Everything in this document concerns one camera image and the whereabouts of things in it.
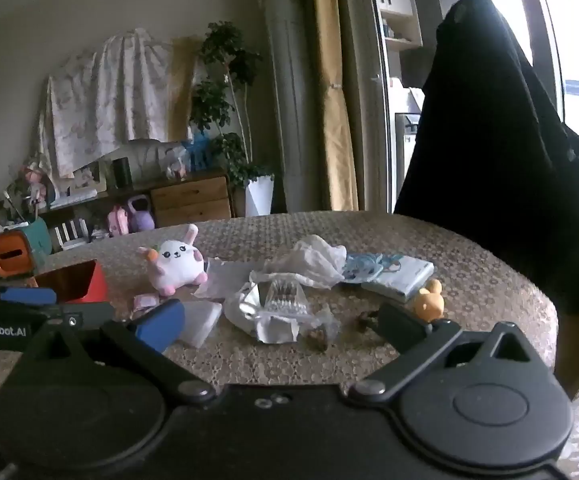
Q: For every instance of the white quilted bag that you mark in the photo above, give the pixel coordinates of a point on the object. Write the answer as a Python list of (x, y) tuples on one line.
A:
[(149, 155)]

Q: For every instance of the white bunny plush toy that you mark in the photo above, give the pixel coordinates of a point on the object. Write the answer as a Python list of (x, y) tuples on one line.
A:
[(174, 260)]

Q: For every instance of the white planter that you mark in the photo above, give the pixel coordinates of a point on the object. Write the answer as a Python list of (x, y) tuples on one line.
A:
[(259, 197)]

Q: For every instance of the blue toy figure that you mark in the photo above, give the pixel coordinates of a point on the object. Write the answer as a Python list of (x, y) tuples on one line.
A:
[(198, 152)]

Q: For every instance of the clear ribbed plastic container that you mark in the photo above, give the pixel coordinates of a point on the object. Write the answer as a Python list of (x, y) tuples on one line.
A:
[(285, 297)]

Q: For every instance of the floral hanging sheet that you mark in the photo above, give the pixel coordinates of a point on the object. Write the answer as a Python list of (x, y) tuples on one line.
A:
[(114, 100)]

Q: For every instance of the black jacket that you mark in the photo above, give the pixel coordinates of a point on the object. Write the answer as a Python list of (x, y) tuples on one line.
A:
[(489, 160)]

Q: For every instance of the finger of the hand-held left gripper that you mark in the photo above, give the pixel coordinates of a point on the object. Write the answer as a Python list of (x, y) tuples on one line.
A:
[(29, 296), (76, 316)]

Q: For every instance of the yellow curtain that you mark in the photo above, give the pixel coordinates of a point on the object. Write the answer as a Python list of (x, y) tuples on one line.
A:
[(334, 110)]

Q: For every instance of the clear plastic wrapper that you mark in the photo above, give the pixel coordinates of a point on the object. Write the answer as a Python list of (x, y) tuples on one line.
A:
[(217, 277)]

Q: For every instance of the white thin cloth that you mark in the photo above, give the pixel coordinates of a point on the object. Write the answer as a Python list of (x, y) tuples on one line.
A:
[(309, 260)]

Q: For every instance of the washing machine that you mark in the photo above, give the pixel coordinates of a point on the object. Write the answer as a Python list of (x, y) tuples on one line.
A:
[(407, 145)]

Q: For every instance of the black cylinder speaker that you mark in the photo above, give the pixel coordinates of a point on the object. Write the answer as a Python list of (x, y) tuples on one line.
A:
[(123, 172)]

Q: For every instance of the pink doll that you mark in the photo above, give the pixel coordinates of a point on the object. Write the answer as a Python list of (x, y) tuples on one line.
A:
[(35, 182)]

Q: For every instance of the green potted tree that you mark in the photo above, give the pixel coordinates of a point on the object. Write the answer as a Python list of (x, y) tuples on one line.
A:
[(224, 60)]

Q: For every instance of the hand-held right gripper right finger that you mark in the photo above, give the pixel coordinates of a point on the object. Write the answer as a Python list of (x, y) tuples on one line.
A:
[(402, 327)]

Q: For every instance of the grey tower air conditioner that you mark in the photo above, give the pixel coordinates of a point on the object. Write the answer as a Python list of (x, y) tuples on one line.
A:
[(289, 100)]

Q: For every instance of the photo frame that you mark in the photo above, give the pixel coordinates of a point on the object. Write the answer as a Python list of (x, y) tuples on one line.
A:
[(89, 177)]

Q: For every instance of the small orange toy figure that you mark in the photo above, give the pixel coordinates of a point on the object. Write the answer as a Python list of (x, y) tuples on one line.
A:
[(429, 302)]

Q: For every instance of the small pink packet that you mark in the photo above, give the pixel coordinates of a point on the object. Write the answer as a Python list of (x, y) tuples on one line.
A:
[(147, 302)]

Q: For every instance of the white slatted rack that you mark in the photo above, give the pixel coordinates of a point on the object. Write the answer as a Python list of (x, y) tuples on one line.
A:
[(69, 235)]

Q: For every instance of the white keyboard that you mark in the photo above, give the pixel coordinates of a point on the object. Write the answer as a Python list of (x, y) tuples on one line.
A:
[(71, 200)]

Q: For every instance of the white light-blue tissue pack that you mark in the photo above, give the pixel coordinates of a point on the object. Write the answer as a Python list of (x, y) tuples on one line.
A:
[(402, 275)]

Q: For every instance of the blue printed face mask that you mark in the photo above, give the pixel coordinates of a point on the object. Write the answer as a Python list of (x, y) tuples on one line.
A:
[(362, 267)]

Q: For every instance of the pink toy backpack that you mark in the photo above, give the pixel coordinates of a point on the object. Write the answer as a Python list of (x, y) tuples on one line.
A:
[(118, 221)]

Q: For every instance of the purple kettlebell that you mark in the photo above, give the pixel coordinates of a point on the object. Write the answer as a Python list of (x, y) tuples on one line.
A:
[(142, 217)]

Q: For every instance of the red storage box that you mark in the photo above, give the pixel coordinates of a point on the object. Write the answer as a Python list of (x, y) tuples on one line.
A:
[(96, 285)]

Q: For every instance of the wooden sideboard with drawers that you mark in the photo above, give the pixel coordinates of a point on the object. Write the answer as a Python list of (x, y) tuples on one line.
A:
[(189, 200)]

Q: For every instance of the crumpled silver white bag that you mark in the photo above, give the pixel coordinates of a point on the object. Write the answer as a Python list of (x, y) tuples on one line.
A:
[(249, 310)]

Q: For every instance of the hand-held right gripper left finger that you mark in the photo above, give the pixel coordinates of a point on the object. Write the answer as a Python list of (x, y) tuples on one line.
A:
[(162, 327)]

